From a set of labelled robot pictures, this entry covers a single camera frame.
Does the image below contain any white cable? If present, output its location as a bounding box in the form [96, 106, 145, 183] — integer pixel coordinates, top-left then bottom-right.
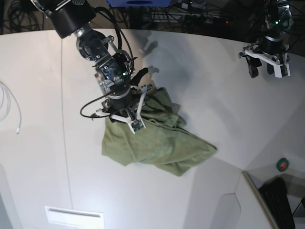
[0, 81, 22, 134]

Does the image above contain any green tape roll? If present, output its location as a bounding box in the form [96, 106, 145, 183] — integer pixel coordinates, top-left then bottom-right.
[276, 157, 289, 172]

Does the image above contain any blue box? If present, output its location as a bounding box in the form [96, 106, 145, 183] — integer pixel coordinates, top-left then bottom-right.
[106, 0, 176, 7]

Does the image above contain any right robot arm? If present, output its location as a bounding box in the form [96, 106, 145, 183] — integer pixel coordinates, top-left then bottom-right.
[32, 0, 148, 122]

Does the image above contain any white slotted plate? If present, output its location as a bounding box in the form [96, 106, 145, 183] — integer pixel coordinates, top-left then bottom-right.
[45, 206, 105, 229]

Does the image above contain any green t-shirt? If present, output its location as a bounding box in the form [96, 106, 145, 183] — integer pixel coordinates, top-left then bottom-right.
[102, 87, 217, 177]

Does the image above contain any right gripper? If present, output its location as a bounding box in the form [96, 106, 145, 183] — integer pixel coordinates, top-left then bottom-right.
[101, 67, 153, 117]

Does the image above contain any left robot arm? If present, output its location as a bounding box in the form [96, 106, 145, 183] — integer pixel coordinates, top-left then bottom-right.
[239, 0, 293, 78]

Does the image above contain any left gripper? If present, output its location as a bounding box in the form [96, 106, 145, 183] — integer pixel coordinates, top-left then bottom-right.
[245, 36, 289, 78]

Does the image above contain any black keyboard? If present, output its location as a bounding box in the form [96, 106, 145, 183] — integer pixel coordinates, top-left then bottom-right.
[259, 177, 295, 229]

